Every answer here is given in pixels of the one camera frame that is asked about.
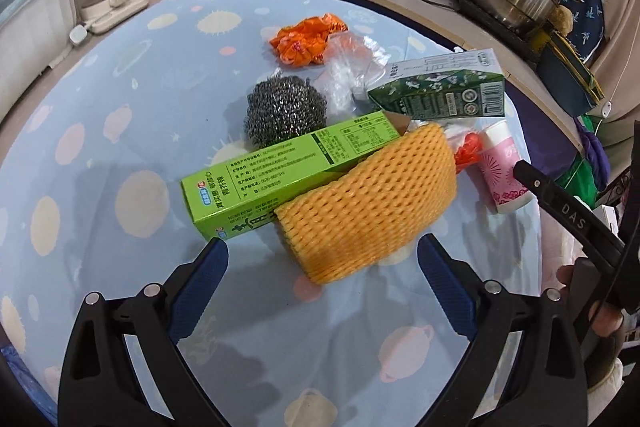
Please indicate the steel wool scrubber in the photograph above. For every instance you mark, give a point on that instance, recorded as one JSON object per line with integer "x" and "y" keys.
{"x": 282, "y": 107}

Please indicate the person's right hand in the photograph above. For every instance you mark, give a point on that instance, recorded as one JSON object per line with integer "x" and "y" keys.
{"x": 606, "y": 321}

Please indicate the white power plug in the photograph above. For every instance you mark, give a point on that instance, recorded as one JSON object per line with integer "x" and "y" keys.
{"x": 78, "y": 34}

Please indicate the orange plastic wrapper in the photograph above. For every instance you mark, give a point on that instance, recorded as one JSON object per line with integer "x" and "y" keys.
{"x": 305, "y": 39}

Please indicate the long light green box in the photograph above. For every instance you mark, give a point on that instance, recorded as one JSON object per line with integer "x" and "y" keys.
{"x": 260, "y": 182}

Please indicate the black induction cooker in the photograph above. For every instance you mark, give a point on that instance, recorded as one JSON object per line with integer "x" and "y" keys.
{"x": 505, "y": 32}

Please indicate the tan sponge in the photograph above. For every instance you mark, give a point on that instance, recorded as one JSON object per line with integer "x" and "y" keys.
{"x": 560, "y": 19}

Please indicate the red plastic bag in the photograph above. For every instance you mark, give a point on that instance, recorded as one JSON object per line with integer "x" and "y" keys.
{"x": 467, "y": 152}

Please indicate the white plastic storage box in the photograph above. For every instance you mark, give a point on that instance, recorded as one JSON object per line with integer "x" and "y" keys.
{"x": 30, "y": 32}

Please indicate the purple cloth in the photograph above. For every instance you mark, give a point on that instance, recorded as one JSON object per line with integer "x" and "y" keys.
{"x": 595, "y": 152}

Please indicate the dark box yellow trim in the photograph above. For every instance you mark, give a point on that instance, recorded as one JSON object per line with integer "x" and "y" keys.
{"x": 565, "y": 77}

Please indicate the yellow foam fruit net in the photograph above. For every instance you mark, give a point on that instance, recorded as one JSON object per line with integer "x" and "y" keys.
{"x": 365, "y": 207}

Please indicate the green plastic bag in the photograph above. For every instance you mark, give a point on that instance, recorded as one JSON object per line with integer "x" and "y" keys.
{"x": 580, "y": 187}

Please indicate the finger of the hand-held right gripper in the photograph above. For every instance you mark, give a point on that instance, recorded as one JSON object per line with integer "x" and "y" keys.
{"x": 565, "y": 209}

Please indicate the dark green flowered carton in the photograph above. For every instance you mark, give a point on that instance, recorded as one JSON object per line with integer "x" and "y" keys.
{"x": 440, "y": 92}

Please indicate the blue spotted blanket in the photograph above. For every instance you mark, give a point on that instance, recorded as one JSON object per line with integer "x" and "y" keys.
{"x": 150, "y": 107}

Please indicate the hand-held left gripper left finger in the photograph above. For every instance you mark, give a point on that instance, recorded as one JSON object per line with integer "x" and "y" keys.
{"x": 200, "y": 287}

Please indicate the pink paper cup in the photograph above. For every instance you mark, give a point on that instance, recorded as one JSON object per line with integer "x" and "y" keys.
{"x": 500, "y": 172}

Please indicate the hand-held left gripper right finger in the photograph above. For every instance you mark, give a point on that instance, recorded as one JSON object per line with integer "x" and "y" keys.
{"x": 445, "y": 282}

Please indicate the clear plastic bag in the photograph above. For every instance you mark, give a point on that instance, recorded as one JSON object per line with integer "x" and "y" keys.
{"x": 350, "y": 67}

